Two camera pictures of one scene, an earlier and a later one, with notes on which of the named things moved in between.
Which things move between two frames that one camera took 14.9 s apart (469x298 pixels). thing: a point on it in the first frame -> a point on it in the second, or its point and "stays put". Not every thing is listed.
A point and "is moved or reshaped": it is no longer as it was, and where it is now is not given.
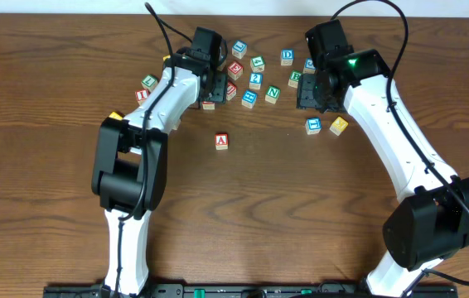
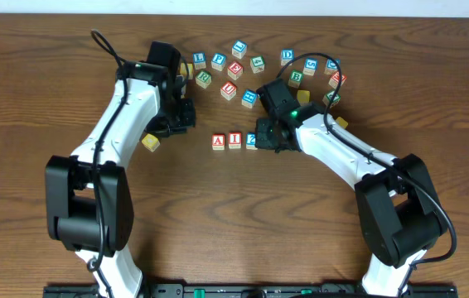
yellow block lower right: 339,126 stays put
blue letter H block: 249,98 stays put
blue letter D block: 287,56 stays put
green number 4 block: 257,64 stays put
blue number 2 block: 255,80 -> 250,141
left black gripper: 220,93 -> 188,121
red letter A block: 221,141 stays put
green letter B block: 294,78 stays put
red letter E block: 235,70 stays put
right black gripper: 306,97 -> 262,140
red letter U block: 231,91 stays put
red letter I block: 141,95 is moved or reshaped
